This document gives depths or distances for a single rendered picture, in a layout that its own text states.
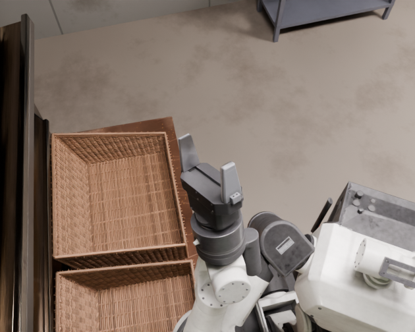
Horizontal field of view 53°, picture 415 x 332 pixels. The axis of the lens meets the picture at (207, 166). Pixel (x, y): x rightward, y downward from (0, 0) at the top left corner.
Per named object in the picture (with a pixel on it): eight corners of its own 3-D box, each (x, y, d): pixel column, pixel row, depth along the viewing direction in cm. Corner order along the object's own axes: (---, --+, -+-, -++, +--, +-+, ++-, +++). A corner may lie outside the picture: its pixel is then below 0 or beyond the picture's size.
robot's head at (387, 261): (379, 242, 84) (388, 249, 76) (423, 257, 82) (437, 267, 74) (369, 271, 84) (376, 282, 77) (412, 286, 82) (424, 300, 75)
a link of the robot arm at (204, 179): (209, 153, 71) (217, 205, 78) (162, 179, 67) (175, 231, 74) (259, 186, 63) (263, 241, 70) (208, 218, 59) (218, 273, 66)
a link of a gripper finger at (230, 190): (234, 158, 59) (238, 192, 62) (217, 168, 57) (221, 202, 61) (242, 163, 58) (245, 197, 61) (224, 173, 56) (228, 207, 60)
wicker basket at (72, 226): (72, 282, 168) (49, 260, 144) (67, 166, 197) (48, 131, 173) (190, 259, 173) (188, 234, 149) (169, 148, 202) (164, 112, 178)
